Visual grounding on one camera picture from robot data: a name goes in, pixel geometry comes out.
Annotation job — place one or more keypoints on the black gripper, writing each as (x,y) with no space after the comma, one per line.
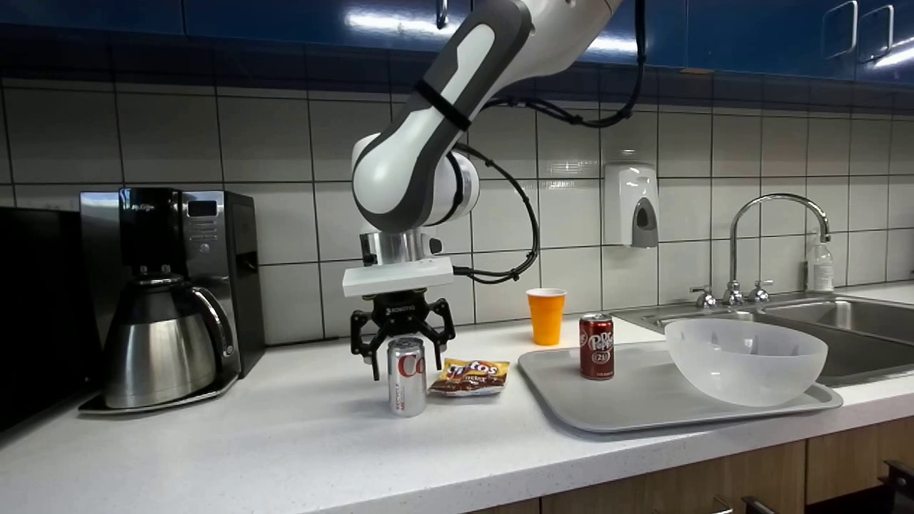
(401,313)

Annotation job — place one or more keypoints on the silver Diet Coke can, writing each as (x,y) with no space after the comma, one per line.
(405,382)

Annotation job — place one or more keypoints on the red Dr Pepper can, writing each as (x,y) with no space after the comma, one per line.
(598,347)

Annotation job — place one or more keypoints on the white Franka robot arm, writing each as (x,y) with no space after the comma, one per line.
(418,160)

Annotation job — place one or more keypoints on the grey plastic tray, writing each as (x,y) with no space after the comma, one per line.
(618,400)

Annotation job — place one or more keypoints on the brown yellow snack packet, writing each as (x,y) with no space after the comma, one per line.
(468,374)

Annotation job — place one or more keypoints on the orange plastic cup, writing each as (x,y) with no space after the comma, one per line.
(546,317)

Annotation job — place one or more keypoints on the black coffee maker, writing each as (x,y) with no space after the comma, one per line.
(217,247)

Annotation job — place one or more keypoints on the steel coffee carafe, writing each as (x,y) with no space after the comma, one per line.
(159,352)

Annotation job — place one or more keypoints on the wooden lower cabinet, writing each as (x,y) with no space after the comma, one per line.
(665,474)

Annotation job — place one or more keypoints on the chrome gooseneck faucet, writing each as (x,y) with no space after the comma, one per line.
(731,290)

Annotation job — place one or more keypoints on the translucent plastic bowl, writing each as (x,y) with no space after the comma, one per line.
(746,360)

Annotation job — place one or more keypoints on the blue upper cabinets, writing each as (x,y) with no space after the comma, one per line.
(237,16)

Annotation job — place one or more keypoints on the black microwave oven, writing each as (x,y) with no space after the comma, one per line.
(38,316)

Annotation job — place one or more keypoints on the clear soap bottle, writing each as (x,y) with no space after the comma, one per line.
(819,273)

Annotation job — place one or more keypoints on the stainless steel double sink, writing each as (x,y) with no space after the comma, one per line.
(874,343)

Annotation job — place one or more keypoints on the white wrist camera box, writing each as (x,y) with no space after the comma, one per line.
(395,279)

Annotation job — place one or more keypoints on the white wall soap dispenser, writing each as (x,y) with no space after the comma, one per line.
(628,203)

